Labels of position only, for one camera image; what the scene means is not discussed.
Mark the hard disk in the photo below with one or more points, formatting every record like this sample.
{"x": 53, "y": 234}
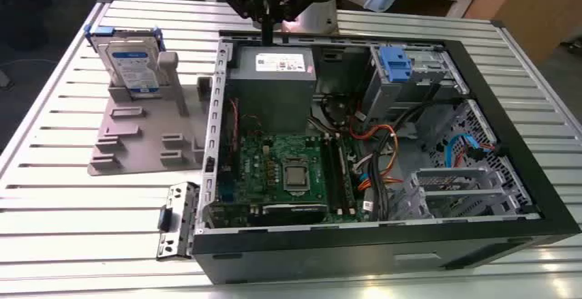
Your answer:
{"x": 132, "y": 67}

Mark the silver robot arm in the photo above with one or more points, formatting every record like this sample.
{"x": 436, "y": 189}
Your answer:
{"x": 314, "y": 9}

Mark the blue drive latch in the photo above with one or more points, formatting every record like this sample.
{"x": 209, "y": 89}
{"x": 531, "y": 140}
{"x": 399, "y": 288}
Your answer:
{"x": 393, "y": 64}

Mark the grey power supply unit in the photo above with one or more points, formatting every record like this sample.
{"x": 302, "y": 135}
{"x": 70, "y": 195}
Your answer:
{"x": 269, "y": 101}

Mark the metal optical drive cage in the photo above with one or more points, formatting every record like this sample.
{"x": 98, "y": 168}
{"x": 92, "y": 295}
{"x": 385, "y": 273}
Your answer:
{"x": 387, "y": 98}

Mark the green motherboard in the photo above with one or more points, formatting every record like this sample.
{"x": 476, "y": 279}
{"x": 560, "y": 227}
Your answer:
{"x": 260, "y": 162}

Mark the grey parts rack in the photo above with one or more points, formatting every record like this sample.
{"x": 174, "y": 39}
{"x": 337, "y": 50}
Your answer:
{"x": 146, "y": 142}

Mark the silver CPU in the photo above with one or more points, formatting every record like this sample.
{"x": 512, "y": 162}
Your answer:
{"x": 297, "y": 177}

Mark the RAM stick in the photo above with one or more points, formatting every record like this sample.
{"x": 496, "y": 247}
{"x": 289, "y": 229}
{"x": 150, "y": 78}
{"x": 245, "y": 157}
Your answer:
{"x": 346, "y": 176}

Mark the wooden cabinet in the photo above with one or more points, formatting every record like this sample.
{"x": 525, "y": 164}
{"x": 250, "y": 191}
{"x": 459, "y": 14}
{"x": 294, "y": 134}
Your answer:
{"x": 537, "y": 6}

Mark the black graphics card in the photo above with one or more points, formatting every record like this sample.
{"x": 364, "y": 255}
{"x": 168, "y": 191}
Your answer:
{"x": 296, "y": 209}

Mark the black PC case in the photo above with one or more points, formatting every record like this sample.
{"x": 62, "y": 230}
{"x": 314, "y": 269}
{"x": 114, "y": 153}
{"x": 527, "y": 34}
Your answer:
{"x": 318, "y": 254}

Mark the metal slot bracket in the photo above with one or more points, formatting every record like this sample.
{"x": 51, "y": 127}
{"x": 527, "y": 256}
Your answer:
{"x": 180, "y": 207}

